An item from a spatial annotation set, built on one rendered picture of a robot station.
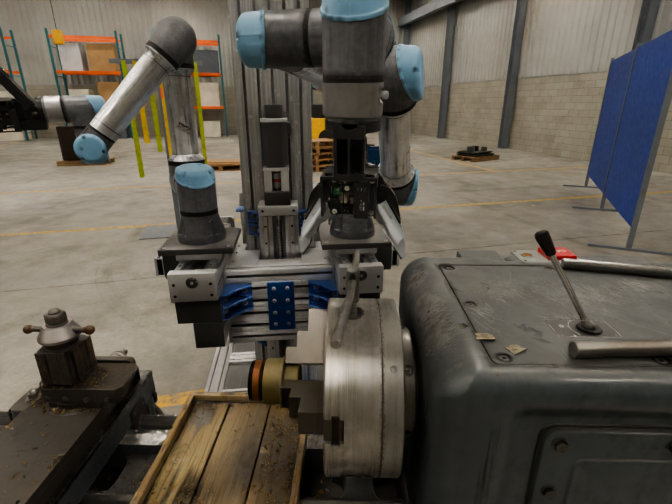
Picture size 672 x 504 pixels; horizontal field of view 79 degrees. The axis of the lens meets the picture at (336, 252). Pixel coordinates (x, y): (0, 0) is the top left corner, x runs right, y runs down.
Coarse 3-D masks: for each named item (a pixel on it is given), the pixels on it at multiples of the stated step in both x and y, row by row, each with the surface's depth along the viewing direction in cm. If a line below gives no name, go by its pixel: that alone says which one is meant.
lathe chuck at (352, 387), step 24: (336, 312) 70; (360, 336) 65; (336, 360) 63; (360, 360) 63; (336, 384) 62; (360, 384) 62; (336, 408) 61; (360, 408) 61; (360, 432) 61; (336, 456) 63; (360, 456) 63
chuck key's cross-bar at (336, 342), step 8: (352, 264) 71; (352, 280) 66; (352, 288) 64; (352, 296) 61; (344, 304) 56; (344, 312) 53; (344, 320) 50; (336, 328) 48; (344, 328) 48; (336, 336) 45; (336, 344) 44
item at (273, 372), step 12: (264, 360) 79; (276, 360) 76; (252, 372) 74; (264, 372) 74; (276, 372) 74; (288, 372) 75; (300, 372) 80; (252, 384) 74; (264, 384) 73; (276, 384) 73; (252, 396) 74; (264, 396) 73; (276, 396) 73
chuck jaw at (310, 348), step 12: (312, 312) 80; (324, 312) 80; (312, 324) 79; (324, 324) 79; (300, 336) 78; (312, 336) 78; (324, 336) 78; (288, 348) 77; (300, 348) 77; (312, 348) 77; (324, 348) 77; (288, 360) 77; (300, 360) 77; (312, 360) 76
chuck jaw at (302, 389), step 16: (288, 384) 72; (304, 384) 72; (320, 384) 72; (288, 400) 71; (304, 400) 67; (320, 400) 67; (304, 416) 63; (320, 416) 63; (336, 416) 62; (304, 432) 64; (320, 432) 64; (336, 432) 62
